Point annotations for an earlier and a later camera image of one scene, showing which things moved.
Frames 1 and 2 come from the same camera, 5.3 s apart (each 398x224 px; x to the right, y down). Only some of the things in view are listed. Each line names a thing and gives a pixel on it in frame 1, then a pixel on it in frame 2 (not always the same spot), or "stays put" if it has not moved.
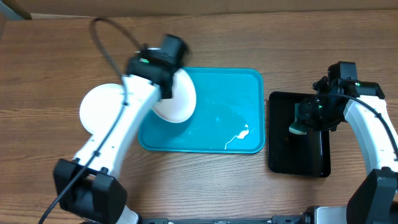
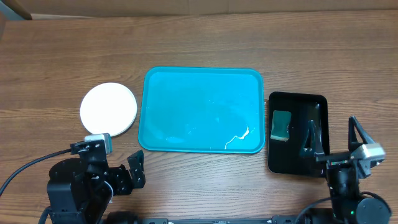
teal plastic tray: [228, 117] stays put
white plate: [181, 106] to [108, 108]
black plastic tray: [304, 155] stays put
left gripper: [168, 95] to [127, 182]
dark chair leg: [16, 7] stays put
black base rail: [275, 219] stays put
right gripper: [306, 118] to [316, 149]
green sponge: [297, 127] to [281, 121]
